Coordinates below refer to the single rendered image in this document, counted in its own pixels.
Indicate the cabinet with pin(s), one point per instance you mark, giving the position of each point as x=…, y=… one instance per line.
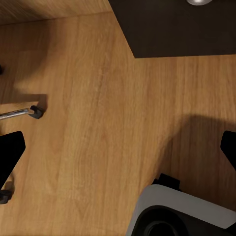
x=18, y=11
x=177, y=28

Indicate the swivel chair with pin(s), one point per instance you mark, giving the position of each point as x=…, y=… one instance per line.
x=34, y=112

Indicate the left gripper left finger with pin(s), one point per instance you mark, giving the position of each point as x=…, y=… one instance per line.
x=12, y=146

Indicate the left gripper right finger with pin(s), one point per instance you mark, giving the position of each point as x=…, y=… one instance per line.
x=228, y=146

